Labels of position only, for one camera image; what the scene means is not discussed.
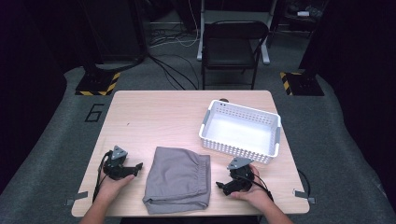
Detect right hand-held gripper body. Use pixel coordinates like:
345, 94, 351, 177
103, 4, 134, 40
224, 157, 255, 195

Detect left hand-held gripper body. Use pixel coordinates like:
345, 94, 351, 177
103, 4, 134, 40
102, 145, 129, 181

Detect grey shorts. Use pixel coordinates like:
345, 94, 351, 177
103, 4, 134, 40
142, 146, 212, 216

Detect white plastic basket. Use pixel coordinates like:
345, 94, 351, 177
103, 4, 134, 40
198, 99, 282, 165

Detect person's left hand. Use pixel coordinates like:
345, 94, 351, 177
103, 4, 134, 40
98, 173, 136, 203

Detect person's right hand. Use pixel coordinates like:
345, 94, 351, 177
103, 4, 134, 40
229, 163, 275, 212

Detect grey tape strip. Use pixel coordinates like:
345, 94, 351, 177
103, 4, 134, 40
292, 189, 317, 205
64, 190, 90, 207

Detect black striped stand base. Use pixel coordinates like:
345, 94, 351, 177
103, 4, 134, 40
74, 63, 121, 97
278, 70, 325, 97

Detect black folding chair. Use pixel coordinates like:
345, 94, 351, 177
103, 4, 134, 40
195, 0, 278, 66
200, 20, 271, 91

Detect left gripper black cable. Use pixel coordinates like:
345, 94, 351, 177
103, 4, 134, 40
92, 150, 114, 203

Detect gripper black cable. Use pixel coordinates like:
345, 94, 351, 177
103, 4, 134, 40
92, 150, 114, 203
232, 173, 275, 203

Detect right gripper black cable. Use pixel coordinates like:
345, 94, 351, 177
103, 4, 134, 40
232, 173, 275, 203

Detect thin black table cable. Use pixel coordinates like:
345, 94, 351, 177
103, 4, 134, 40
297, 168, 312, 198

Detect black floor cables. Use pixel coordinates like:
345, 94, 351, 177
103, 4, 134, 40
145, 27, 201, 91

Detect white floor cable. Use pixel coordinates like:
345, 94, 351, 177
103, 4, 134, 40
148, 0, 202, 49

